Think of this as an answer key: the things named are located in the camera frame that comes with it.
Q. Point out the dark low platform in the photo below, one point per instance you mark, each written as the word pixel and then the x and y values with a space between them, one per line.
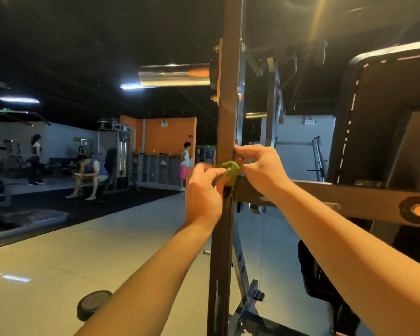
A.
pixel 21 221

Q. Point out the black padded bench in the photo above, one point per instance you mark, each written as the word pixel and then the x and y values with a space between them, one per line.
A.
pixel 385 122

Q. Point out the person's right forearm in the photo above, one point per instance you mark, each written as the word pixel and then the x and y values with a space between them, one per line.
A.
pixel 357 255

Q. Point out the person's left hand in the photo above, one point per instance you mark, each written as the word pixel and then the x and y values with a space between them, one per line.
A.
pixel 204 196

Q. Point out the green cleaning cloth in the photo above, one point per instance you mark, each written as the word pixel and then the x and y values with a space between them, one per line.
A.
pixel 229 171

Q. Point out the black dumbbell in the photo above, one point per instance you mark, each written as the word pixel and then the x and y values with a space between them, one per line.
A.
pixel 93 304

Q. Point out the fluorescent tube light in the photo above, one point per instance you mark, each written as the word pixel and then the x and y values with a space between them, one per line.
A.
pixel 19 100
pixel 133 86

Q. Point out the grey steel gym machine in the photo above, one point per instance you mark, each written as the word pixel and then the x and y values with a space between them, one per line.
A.
pixel 227 101

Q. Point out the person's left forearm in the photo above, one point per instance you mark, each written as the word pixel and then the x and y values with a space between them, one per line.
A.
pixel 147 290

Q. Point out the person's right hand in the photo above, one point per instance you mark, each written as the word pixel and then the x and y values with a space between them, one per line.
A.
pixel 262 168

